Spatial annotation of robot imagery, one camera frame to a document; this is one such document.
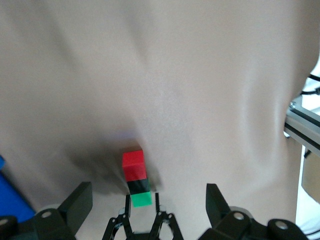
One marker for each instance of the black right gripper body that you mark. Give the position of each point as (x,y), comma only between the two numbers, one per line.
(141,236)

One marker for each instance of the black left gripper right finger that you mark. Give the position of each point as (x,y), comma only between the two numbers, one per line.
(215,202)

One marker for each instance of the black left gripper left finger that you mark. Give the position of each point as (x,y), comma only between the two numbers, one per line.
(75,205)

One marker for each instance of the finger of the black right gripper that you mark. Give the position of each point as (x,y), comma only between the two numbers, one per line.
(128,205)
(157,202)

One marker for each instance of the green cube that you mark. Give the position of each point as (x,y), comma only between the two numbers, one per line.
(141,200)

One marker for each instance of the red cube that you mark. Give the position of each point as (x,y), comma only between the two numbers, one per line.
(133,165)

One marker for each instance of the black cube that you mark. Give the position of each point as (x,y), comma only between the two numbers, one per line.
(138,186)

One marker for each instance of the blue plastic storage bin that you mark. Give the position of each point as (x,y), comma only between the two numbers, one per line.
(12,200)

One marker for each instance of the brown table cover mat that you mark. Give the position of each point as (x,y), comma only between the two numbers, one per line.
(175,75)

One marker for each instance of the aluminium camera mount profile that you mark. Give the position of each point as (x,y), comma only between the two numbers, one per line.
(302,125)

